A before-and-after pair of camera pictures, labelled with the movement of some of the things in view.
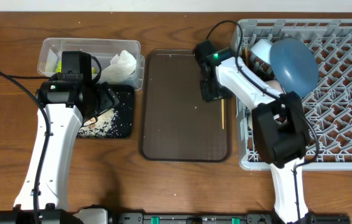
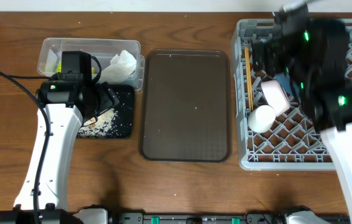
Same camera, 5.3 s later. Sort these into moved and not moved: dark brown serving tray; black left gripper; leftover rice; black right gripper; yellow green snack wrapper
Moved: black right gripper
Not moved: yellow green snack wrapper; dark brown serving tray; leftover rice; black left gripper
